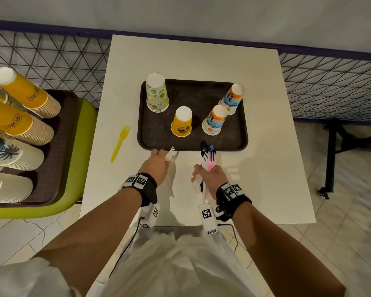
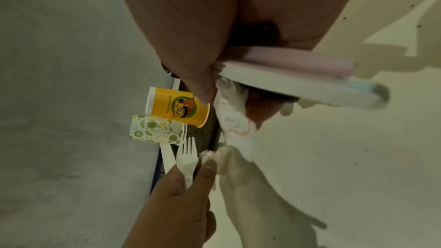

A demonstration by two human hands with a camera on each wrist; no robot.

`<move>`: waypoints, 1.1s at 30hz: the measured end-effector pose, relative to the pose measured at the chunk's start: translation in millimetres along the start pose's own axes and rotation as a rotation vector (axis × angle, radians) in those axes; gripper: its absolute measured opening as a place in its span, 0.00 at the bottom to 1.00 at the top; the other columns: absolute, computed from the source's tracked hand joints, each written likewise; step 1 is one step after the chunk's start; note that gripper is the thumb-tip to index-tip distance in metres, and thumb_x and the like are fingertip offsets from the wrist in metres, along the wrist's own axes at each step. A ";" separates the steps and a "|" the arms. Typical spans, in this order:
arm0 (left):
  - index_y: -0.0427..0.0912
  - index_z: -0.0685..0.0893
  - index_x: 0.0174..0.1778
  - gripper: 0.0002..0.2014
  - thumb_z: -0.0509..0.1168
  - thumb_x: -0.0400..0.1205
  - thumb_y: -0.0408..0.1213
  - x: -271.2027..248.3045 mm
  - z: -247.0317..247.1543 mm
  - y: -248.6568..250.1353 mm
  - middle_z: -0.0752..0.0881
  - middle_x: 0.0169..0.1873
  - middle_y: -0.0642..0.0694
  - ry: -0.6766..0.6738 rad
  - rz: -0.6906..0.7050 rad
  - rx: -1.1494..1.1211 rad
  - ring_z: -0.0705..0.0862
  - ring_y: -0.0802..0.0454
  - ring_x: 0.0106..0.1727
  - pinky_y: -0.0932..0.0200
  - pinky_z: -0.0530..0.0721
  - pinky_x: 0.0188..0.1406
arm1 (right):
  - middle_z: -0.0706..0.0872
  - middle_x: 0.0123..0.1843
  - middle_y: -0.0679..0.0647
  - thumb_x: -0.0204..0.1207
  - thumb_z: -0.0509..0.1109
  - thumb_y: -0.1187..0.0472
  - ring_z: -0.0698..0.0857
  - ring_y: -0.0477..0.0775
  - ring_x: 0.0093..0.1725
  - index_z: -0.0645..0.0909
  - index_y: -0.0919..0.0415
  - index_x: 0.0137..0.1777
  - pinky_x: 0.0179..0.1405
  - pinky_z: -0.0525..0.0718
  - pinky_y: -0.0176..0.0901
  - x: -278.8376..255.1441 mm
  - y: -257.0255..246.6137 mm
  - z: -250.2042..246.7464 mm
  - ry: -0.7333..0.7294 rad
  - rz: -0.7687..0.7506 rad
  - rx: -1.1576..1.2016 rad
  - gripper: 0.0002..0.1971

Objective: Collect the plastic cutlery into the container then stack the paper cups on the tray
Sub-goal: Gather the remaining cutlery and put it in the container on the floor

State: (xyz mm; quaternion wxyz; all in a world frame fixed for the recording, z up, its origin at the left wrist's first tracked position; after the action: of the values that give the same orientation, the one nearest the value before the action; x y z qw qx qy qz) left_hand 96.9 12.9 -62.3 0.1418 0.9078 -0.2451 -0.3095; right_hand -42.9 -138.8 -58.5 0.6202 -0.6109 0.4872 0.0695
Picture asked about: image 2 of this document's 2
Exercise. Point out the person's right hand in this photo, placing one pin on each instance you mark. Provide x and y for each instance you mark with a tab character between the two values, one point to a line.
193	10

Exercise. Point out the person's left hand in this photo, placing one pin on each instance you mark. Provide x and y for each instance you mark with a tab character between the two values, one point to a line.
172	214

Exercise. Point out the green fruit print paper cup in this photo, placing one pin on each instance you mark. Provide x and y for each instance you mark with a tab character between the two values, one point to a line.
155	129

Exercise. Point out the yellow cartoon paper cup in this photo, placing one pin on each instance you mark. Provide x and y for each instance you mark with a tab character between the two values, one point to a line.
165	105

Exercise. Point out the orange stained tissue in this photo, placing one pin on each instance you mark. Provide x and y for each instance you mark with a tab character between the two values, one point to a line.
234	121

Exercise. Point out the pink plastic fork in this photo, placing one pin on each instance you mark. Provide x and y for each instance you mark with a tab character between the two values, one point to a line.
303	60

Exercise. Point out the blue plastic fork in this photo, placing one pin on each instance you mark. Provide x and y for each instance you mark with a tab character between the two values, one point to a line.
365	86

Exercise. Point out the white table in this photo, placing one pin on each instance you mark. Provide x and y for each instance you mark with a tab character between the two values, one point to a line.
344	173

